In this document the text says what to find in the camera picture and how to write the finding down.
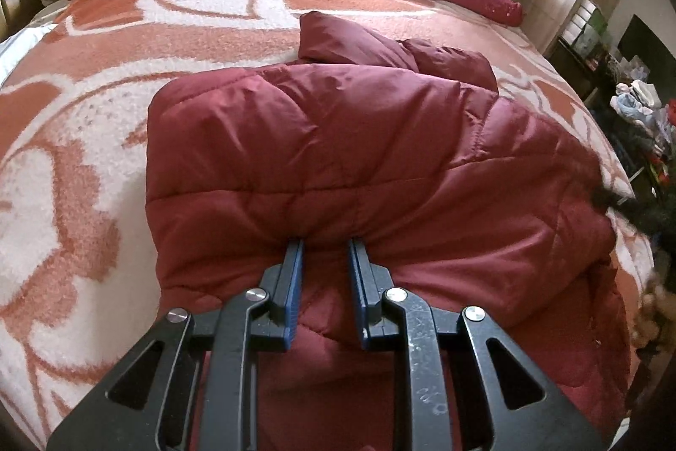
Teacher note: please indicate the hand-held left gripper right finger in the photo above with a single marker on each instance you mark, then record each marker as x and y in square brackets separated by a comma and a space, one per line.
[359, 292]

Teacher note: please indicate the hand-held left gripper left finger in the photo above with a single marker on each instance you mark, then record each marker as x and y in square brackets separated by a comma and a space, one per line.
[293, 292]

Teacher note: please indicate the dark red padded jacket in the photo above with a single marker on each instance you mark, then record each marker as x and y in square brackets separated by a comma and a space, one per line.
[343, 139]

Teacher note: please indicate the pile of clothes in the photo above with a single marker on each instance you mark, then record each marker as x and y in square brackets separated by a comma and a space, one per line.
[639, 97]

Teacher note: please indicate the orange and white floral blanket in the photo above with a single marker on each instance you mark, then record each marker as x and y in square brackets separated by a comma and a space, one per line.
[79, 139]

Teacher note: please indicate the dark fuzzy object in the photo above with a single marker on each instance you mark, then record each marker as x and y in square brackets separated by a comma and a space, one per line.
[634, 208]

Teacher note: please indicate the shelf with boxes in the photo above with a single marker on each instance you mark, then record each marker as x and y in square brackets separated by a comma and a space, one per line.
[586, 25]

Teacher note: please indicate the white quilted bed sheet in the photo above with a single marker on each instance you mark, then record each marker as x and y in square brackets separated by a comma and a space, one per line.
[13, 54]

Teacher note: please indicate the black screen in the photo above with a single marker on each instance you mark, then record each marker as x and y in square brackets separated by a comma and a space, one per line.
[644, 39]

